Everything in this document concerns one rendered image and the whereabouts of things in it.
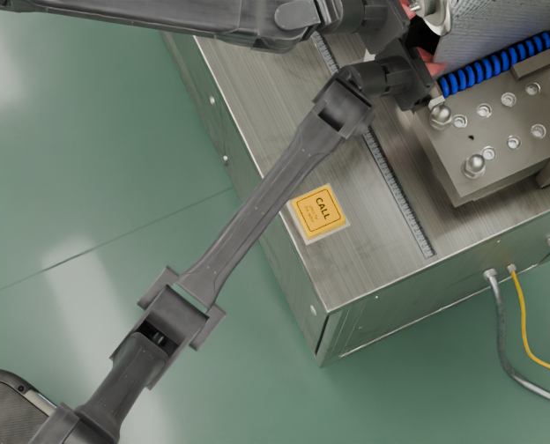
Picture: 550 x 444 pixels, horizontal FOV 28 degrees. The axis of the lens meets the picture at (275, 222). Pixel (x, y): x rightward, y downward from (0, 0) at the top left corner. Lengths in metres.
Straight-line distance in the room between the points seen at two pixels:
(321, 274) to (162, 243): 1.00
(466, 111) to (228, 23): 0.53
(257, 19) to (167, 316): 0.43
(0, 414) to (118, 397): 1.19
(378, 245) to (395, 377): 0.92
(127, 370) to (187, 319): 0.15
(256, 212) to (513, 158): 0.46
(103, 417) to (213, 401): 1.43
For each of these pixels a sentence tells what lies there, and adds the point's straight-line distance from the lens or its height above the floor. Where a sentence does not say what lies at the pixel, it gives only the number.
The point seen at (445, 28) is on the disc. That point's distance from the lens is 1.63.
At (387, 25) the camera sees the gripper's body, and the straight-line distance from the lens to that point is 1.53.
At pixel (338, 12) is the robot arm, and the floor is 1.39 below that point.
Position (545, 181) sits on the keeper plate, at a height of 0.95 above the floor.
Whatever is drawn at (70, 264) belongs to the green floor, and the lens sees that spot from 2.81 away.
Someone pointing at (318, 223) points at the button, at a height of 0.92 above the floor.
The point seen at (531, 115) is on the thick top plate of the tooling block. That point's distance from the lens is 1.83.
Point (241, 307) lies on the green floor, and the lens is 2.75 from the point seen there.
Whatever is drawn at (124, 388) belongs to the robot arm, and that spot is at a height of 1.33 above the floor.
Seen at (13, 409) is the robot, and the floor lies 0.24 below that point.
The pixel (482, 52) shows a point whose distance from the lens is 1.83.
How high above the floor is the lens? 2.70
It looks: 75 degrees down
